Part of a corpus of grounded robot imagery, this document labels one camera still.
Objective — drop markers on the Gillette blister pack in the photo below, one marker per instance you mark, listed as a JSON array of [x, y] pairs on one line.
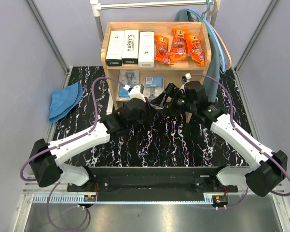
[[153, 87], [127, 77]]

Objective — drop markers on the white H razor box on shelf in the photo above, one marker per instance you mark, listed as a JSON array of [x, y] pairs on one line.
[[115, 48]]

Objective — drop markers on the teal hanging garment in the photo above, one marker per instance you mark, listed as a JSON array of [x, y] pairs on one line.
[[211, 87]]

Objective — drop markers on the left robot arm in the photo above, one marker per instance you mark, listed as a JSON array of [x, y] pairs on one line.
[[48, 160]]

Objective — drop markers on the orange razor pack horizontal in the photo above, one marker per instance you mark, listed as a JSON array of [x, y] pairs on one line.
[[194, 48]]

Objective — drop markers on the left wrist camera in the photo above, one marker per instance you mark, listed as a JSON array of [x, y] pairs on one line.
[[135, 92]]

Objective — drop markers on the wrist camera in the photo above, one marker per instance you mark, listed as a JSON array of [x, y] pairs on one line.
[[135, 92], [185, 79]]

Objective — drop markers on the blue bucket hat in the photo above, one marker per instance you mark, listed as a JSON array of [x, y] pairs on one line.
[[64, 100]]

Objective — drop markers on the white Harry's razor box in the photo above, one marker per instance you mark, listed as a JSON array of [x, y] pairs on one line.
[[130, 47]]

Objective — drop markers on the light blue hanger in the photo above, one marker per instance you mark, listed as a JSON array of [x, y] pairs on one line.
[[219, 48]]

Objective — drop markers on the orange razor pack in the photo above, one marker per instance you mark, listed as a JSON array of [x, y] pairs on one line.
[[178, 48], [162, 49]]

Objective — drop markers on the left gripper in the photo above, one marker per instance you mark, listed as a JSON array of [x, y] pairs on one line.
[[151, 113]]

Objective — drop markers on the wooden two-tier shelf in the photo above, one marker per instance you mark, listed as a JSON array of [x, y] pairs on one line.
[[171, 73]]

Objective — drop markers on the white h razor box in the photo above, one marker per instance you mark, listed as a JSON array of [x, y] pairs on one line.
[[146, 49], [115, 48]]

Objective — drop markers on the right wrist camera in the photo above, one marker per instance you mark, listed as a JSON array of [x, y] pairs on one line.
[[185, 79]]

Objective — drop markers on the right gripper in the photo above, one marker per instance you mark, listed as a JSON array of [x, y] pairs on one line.
[[172, 91]]

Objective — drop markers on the metal clothes rack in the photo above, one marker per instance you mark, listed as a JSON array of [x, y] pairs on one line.
[[97, 7]]

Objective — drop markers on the wooden hanger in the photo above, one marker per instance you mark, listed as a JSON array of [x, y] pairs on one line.
[[211, 17]]

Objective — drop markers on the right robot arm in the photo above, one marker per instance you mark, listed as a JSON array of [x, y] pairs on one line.
[[266, 169]]

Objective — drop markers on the green hanger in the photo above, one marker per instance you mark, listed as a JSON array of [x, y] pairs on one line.
[[205, 14]]

